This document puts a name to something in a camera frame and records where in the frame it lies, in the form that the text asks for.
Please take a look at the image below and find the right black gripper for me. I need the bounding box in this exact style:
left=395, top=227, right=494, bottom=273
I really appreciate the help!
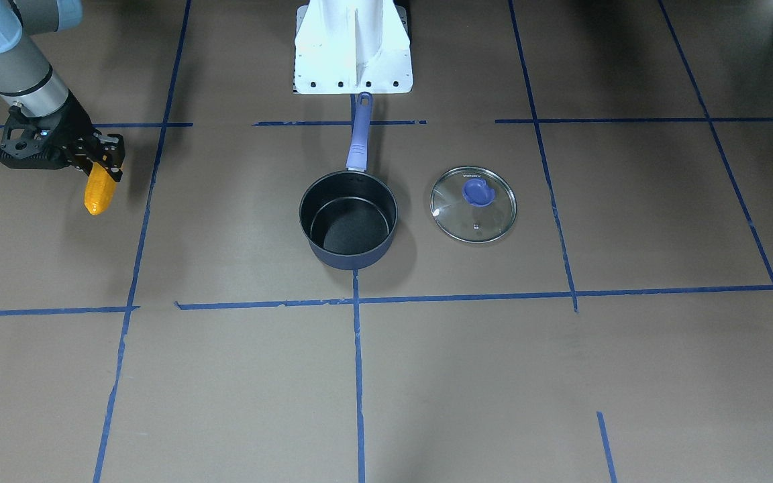
left=38, top=93, right=125, bottom=182

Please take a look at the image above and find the yellow plastic corn cob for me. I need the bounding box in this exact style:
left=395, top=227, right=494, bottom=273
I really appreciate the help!
left=83, top=163, right=117, bottom=216

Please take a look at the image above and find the glass pot lid blue knob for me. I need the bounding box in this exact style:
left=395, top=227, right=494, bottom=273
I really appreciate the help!
left=429, top=166, right=517, bottom=244

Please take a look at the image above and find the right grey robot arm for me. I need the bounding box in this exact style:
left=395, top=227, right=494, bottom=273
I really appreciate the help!
left=0, top=1, right=125, bottom=182

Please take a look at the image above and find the black saucepan blue handle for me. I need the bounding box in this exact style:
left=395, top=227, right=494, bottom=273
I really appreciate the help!
left=299, top=92, right=398, bottom=271

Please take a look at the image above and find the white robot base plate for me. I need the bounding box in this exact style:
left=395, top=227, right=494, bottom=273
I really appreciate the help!
left=293, top=1, right=414, bottom=95

